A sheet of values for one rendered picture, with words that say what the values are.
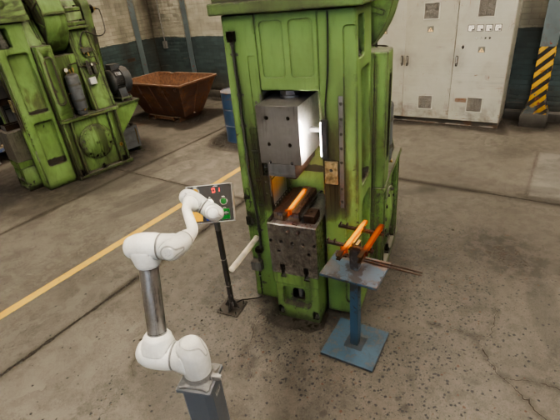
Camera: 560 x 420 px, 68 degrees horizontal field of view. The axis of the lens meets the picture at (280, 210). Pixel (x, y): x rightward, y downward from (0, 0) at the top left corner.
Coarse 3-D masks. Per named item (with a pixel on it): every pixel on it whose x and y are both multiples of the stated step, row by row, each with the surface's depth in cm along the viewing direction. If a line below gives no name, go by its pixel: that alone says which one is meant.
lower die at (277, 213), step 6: (306, 186) 331; (288, 192) 328; (294, 192) 325; (306, 192) 321; (288, 198) 317; (294, 198) 314; (300, 198) 313; (306, 198) 314; (282, 204) 312; (288, 204) 309; (300, 204) 307; (306, 204) 309; (276, 210) 304; (282, 210) 302; (294, 210) 300; (300, 210) 299; (276, 216) 304; (294, 216) 298
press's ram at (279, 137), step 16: (272, 96) 285; (304, 96) 277; (256, 112) 269; (272, 112) 265; (288, 112) 261; (304, 112) 269; (272, 128) 270; (288, 128) 266; (304, 128) 272; (272, 144) 276; (288, 144) 272; (304, 144) 276; (272, 160) 282; (288, 160) 277; (304, 160) 279
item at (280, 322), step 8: (272, 312) 350; (272, 320) 342; (280, 320) 341; (288, 320) 340; (296, 320) 339; (288, 328) 333; (296, 328) 332; (304, 328) 331; (312, 328) 330; (320, 328) 330
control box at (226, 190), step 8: (216, 184) 302; (224, 184) 302; (200, 192) 302; (208, 192) 302; (216, 192) 301; (224, 192) 302; (232, 192) 305; (216, 200) 302; (232, 200) 302; (232, 208) 301; (232, 216) 301
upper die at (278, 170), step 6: (312, 156) 311; (270, 162) 285; (306, 162) 298; (270, 168) 286; (276, 168) 284; (282, 168) 282; (288, 168) 280; (294, 168) 279; (300, 168) 288; (270, 174) 288; (276, 174) 287; (282, 174) 284; (288, 174) 283; (294, 174) 281
